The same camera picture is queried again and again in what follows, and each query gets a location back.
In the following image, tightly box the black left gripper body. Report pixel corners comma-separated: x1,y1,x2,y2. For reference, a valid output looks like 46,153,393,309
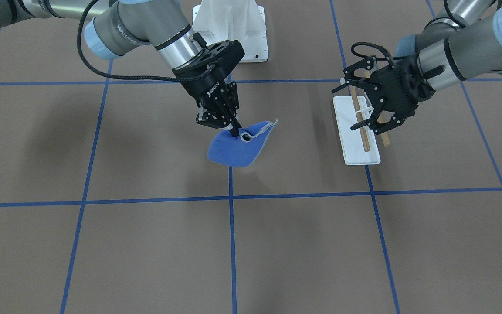
367,55,436,119

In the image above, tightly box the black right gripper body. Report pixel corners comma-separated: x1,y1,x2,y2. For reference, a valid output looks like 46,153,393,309
173,40,245,115

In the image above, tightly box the blue microfiber towel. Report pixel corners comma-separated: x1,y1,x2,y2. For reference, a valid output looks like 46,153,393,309
207,119,279,167

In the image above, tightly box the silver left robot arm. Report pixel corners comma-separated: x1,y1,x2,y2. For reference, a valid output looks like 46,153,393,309
333,0,502,135

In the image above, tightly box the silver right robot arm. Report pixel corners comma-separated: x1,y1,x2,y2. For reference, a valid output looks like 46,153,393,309
0,0,250,141

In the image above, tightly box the white and wooden towel rack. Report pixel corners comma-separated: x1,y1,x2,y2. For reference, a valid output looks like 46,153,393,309
333,87,381,166

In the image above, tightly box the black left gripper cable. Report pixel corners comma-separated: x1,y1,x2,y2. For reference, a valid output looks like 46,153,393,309
350,42,397,70

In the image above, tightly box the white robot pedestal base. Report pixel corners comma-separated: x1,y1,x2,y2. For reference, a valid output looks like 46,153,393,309
193,0,269,62

